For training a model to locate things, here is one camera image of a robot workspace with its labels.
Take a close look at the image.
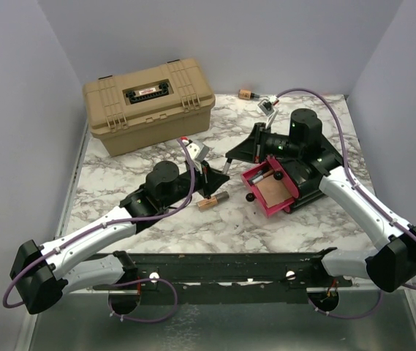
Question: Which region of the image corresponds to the pink drawer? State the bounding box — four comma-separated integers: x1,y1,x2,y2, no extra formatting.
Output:
266,156,300,199
241,157,300,218

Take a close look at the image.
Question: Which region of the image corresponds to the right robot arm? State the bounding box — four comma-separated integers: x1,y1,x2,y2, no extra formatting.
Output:
225,108,416,293

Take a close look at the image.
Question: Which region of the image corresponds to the aluminium extrusion frame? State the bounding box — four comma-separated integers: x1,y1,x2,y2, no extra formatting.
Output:
3,130,89,350

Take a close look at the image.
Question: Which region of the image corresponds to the pink top drawer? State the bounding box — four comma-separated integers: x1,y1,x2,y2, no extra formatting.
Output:
266,156,300,199

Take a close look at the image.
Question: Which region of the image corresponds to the clear lip gloss tube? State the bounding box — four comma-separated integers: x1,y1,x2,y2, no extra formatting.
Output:
222,159,232,174

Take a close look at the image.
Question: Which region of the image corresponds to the square copper compact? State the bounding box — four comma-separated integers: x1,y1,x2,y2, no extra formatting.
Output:
257,176,292,208

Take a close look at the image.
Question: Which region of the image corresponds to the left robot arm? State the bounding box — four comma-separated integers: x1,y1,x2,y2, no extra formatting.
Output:
7,161,230,314

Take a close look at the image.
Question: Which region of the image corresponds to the beige concealer tube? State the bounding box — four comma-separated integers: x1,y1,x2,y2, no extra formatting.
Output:
197,191,230,211

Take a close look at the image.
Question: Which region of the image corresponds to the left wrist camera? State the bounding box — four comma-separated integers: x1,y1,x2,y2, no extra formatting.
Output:
183,140,210,163

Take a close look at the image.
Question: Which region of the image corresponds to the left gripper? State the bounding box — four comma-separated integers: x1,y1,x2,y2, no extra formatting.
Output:
162,160,230,210

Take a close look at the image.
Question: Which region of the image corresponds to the black mascara stick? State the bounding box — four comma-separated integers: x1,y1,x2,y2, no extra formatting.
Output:
249,173,265,184

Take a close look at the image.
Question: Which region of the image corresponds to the tan plastic toolbox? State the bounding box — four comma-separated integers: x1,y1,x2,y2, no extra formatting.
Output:
83,58,216,156

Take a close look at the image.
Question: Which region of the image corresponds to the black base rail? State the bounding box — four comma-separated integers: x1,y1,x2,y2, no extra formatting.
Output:
95,249,352,306

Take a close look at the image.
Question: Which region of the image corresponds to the black makeup drawer organizer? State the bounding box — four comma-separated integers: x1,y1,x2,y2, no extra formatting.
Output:
266,151,343,214

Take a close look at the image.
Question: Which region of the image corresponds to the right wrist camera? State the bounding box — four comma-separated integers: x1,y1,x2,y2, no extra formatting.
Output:
258,95,279,129

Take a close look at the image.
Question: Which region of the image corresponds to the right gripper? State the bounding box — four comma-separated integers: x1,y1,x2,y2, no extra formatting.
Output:
227,122,303,164

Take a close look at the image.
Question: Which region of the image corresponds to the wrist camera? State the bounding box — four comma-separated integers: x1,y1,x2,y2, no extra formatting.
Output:
258,95,279,129
183,140,210,163

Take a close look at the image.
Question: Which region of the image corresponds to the slim concealer tube white cap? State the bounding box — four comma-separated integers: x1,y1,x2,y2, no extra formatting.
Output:
259,169,275,179

